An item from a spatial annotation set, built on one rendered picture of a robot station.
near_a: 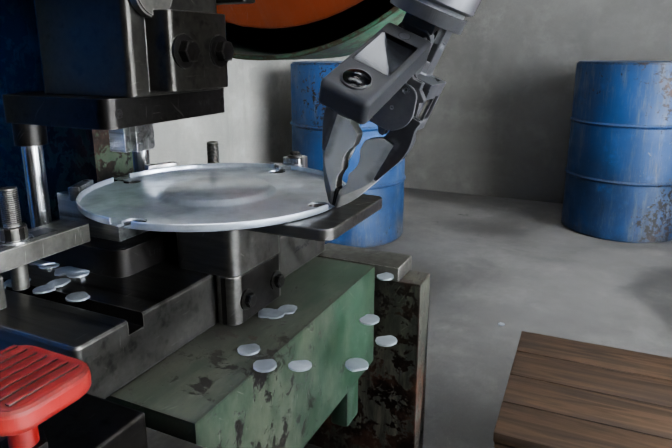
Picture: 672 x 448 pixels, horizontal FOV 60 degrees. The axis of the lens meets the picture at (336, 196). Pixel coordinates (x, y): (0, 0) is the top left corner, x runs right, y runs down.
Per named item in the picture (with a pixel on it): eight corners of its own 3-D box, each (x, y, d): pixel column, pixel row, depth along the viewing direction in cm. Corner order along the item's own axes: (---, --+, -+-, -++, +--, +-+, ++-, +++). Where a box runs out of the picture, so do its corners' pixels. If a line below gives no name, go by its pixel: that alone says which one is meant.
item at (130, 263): (234, 228, 78) (233, 205, 77) (122, 279, 61) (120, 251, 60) (142, 214, 85) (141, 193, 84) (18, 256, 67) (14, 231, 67)
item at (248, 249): (383, 305, 68) (385, 191, 64) (330, 361, 55) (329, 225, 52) (207, 271, 78) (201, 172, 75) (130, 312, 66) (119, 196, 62)
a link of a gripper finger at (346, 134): (351, 194, 64) (386, 119, 60) (329, 207, 58) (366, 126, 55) (327, 180, 65) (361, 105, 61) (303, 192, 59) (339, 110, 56)
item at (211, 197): (12, 210, 59) (11, 202, 59) (196, 161, 84) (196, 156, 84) (255, 251, 47) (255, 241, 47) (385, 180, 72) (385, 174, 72)
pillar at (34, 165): (57, 229, 68) (42, 107, 64) (40, 234, 66) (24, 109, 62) (44, 226, 69) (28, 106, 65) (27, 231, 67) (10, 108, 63)
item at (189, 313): (326, 250, 87) (326, 211, 86) (83, 415, 48) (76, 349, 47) (169, 225, 100) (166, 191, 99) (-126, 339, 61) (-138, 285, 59)
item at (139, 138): (160, 147, 71) (158, 116, 70) (131, 153, 67) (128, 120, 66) (140, 145, 72) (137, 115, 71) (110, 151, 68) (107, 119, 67)
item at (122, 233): (206, 208, 76) (204, 174, 75) (120, 241, 63) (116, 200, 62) (153, 201, 80) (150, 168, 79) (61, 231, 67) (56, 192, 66)
